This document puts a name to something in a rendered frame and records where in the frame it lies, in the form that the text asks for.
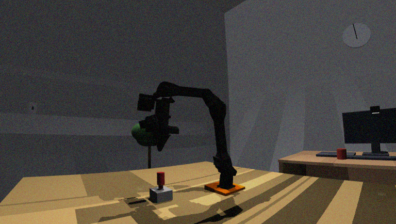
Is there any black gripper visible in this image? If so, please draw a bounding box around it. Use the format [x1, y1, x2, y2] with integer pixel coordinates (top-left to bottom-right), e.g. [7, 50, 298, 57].
[145, 112, 179, 152]

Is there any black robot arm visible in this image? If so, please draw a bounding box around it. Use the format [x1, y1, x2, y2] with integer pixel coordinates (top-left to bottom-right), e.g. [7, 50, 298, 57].
[137, 81, 237, 190]

